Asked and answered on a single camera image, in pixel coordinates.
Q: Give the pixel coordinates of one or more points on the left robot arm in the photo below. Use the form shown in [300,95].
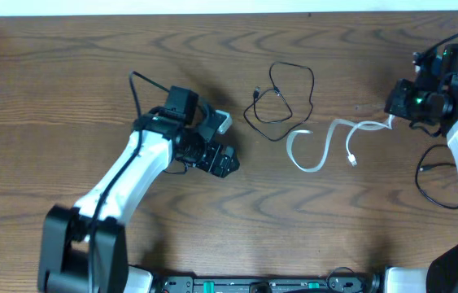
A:
[83,248]

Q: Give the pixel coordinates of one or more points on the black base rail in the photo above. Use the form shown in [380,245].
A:
[339,280]

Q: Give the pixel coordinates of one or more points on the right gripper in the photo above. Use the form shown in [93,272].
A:
[394,102]

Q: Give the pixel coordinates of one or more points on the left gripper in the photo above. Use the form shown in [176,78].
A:
[215,159]

